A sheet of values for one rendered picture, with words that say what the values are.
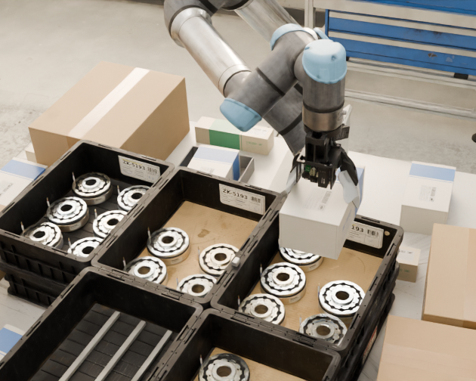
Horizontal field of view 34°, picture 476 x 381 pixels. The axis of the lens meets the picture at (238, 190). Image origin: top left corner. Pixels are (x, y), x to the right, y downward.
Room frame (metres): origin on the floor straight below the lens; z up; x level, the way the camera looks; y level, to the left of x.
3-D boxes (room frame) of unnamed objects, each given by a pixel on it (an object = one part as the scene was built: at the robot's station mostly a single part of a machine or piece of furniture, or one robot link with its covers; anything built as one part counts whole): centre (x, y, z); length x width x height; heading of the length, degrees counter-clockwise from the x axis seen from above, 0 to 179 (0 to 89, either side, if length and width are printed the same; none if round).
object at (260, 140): (2.02, 0.00, 0.73); 0.24 x 0.06 x 0.06; 68
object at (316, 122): (1.21, -0.17, 1.33); 0.08 x 0.08 x 0.05
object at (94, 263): (1.36, 0.11, 0.92); 0.40 x 0.30 x 0.02; 152
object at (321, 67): (1.21, -0.16, 1.41); 0.09 x 0.08 x 0.11; 21
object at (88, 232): (1.51, 0.38, 0.87); 0.40 x 0.30 x 0.11; 152
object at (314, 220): (1.23, -0.17, 1.09); 0.20 x 0.12 x 0.09; 157
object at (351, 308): (1.19, -0.22, 0.86); 0.10 x 0.10 x 0.01
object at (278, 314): (1.16, -0.04, 0.86); 0.10 x 0.10 x 0.01
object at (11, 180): (1.76, 0.64, 0.75); 0.20 x 0.12 x 0.09; 154
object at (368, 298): (1.22, -0.15, 0.92); 0.40 x 0.30 x 0.02; 152
